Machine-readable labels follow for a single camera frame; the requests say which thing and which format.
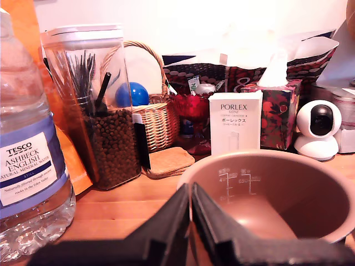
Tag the white security camera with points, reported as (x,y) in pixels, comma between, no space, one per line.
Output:
(316,130)

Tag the clear jar with coffee beans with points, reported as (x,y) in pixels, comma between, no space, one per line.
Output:
(113,149)

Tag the cork coaster stack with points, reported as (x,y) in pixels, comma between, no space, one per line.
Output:
(169,162)

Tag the black stick in jar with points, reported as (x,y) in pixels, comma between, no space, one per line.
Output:
(103,88)

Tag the red glass goblet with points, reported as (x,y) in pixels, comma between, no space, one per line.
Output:
(191,110)

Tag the patterned red paper bag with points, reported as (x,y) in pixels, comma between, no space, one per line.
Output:
(244,74)

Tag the Tesco clear water bottle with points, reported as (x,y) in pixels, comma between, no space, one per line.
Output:
(30,144)

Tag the brown rice cooker inner pot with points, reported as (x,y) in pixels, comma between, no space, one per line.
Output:
(291,199)

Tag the orange paper bag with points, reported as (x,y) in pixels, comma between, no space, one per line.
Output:
(69,155)

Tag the white Porlex box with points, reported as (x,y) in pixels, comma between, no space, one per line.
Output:
(235,124)

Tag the floral tissue box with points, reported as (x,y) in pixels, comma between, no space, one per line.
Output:
(277,116)

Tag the blue ball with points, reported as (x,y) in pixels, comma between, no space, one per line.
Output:
(138,94)

